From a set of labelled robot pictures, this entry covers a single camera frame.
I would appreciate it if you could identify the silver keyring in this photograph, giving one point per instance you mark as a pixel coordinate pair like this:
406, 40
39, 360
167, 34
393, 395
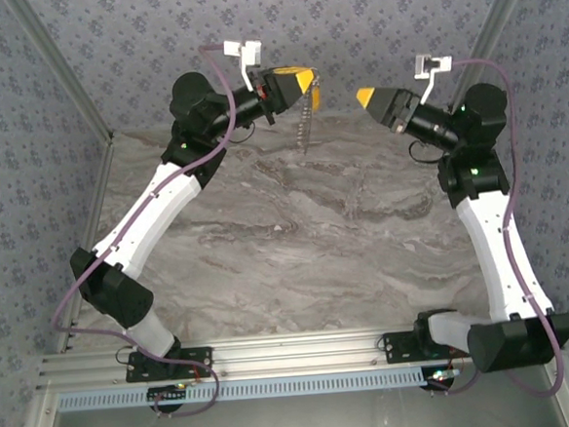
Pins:
318, 76

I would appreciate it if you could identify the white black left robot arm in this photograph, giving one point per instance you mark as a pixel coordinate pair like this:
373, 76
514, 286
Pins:
143, 218

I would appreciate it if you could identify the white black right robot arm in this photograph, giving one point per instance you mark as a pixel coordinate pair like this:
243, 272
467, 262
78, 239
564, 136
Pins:
497, 247

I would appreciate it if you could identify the small circuit board with LEDs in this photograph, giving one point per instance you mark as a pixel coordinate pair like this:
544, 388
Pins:
167, 392
440, 376

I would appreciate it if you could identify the aluminium side rail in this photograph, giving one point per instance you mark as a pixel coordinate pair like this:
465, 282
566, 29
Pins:
95, 207

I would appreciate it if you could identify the aluminium corner post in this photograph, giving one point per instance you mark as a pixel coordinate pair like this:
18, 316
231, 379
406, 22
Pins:
502, 3
65, 67

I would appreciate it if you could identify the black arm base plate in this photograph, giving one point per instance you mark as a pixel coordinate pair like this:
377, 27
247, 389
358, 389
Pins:
396, 347
199, 360

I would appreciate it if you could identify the wide aluminium base rail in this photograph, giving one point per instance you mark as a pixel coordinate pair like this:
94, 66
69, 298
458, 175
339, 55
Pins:
299, 351

